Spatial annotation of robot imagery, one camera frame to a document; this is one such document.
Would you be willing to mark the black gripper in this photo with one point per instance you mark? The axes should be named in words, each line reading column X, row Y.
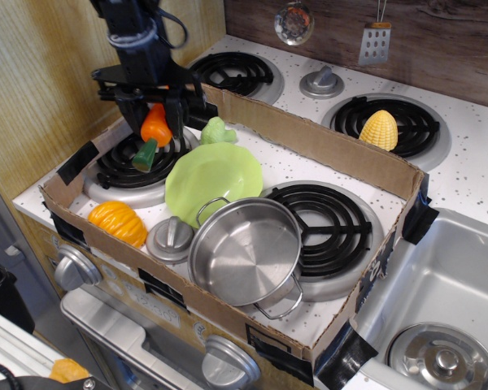
column 147, row 73

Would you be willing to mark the orange toy carrot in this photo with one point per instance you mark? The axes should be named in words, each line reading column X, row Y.
column 155, row 133

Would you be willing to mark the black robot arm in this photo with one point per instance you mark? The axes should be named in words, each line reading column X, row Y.
column 137, row 23

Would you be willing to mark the light green plate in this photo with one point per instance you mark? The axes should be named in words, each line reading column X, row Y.
column 208, row 172

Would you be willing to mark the green toy vegetable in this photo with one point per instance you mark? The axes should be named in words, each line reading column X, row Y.
column 216, row 132

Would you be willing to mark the front left black burner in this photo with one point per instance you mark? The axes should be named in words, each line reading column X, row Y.
column 113, row 177

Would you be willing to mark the black burner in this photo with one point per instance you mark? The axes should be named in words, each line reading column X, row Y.
column 424, row 137
column 339, row 234
column 248, row 75
column 113, row 177

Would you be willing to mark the back left black burner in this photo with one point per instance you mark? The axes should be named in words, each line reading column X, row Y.
column 248, row 75

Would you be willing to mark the orange toy pumpkin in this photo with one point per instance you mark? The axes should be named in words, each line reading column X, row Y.
column 121, row 221

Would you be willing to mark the silver stove knob front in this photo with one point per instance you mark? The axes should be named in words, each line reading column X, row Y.
column 169, row 240

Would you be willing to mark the silver stove knob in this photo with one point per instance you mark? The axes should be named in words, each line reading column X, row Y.
column 169, row 240
column 322, row 84

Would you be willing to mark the cardboard fence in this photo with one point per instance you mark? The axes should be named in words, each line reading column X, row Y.
column 283, row 359

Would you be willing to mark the hanging metal strainer ladle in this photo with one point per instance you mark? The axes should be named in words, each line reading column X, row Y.
column 294, row 23

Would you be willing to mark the stainless steel pot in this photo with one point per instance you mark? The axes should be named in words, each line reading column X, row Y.
column 247, row 254

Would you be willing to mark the silver stove knob back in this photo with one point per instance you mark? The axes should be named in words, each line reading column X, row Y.
column 322, row 84

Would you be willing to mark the left oven knob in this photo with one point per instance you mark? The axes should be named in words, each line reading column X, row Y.
column 74, row 269

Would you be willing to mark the oven knob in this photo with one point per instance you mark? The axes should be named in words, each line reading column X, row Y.
column 74, row 269
column 226, row 366

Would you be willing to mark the yellow toy corn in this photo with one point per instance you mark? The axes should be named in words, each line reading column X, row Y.
column 381, row 130

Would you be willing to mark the front right black burner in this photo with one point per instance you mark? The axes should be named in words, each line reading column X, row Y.
column 339, row 234

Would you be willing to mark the hanging metal spatula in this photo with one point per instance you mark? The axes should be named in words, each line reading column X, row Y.
column 375, row 43

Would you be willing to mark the back right black burner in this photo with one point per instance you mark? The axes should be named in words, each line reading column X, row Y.
column 424, row 137

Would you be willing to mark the right oven knob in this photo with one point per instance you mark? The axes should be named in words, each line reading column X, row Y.
column 226, row 366

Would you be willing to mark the orange object bottom left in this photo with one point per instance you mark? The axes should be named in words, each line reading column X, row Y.
column 66, row 370

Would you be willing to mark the silver sink basin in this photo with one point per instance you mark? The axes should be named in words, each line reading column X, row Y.
column 441, row 279

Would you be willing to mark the metal lid in sink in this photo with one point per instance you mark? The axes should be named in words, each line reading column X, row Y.
column 439, row 357

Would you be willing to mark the silver oven door handle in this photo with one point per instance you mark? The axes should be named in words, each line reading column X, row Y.
column 141, row 354

